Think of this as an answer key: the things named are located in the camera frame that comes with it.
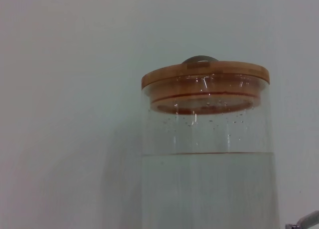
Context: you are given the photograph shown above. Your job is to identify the chrome faucet with lever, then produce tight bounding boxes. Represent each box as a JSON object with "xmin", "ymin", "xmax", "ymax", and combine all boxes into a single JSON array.
[{"xmin": 285, "ymin": 210, "xmax": 319, "ymax": 229}]

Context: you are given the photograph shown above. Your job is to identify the wooden jar lid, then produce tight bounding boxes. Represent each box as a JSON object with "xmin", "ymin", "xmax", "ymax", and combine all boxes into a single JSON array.
[{"xmin": 141, "ymin": 55, "xmax": 270, "ymax": 115}]

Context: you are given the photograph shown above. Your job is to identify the glass water dispenser jar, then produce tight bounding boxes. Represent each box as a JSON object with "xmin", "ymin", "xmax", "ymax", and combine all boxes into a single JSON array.
[{"xmin": 141, "ymin": 74, "xmax": 280, "ymax": 229}]

